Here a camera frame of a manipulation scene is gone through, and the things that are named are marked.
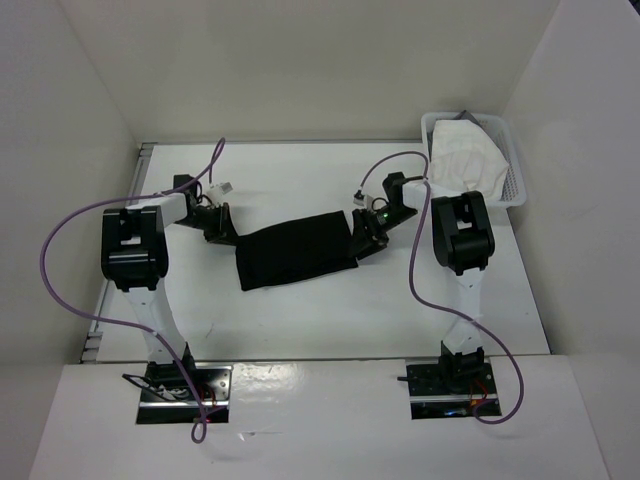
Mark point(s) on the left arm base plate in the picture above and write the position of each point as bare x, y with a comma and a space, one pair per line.
166, 398

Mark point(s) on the black skirt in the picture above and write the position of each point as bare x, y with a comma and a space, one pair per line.
294, 251

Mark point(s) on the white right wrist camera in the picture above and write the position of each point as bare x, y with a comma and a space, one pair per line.
362, 200

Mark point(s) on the white plastic basket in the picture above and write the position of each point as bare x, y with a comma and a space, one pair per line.
514, 191

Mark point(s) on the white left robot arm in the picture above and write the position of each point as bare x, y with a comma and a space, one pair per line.
165, 344

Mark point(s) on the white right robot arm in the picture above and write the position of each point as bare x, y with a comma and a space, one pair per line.
462, 241

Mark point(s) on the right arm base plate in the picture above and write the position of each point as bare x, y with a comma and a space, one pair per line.
431, 396

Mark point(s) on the dark grey garment in basket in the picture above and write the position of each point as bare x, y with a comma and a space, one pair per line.
466, 115

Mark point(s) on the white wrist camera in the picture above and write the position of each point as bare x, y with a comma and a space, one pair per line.
216, 192
362, 200

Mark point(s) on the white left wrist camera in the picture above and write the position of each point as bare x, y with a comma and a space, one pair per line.
216, 192

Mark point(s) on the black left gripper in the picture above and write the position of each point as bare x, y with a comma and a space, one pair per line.
224, 231

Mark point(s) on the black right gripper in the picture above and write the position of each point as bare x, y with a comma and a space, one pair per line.
369, 240

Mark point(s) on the white skirt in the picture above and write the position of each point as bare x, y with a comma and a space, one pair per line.
464, 158

